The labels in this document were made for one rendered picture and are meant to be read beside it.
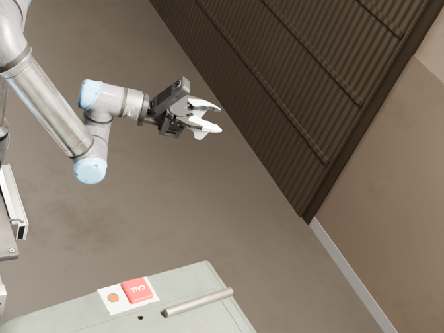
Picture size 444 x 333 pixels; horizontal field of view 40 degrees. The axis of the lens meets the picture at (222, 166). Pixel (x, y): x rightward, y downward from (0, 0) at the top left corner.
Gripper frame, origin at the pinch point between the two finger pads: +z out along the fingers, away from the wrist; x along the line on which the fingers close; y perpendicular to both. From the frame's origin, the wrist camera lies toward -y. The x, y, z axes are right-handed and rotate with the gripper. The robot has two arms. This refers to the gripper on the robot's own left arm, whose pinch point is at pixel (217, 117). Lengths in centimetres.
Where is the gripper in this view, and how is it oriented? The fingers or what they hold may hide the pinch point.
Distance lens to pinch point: 157.7
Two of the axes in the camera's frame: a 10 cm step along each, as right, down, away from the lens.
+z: 9.4, 1.9, 2.8
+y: -3.4, 6.4, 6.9
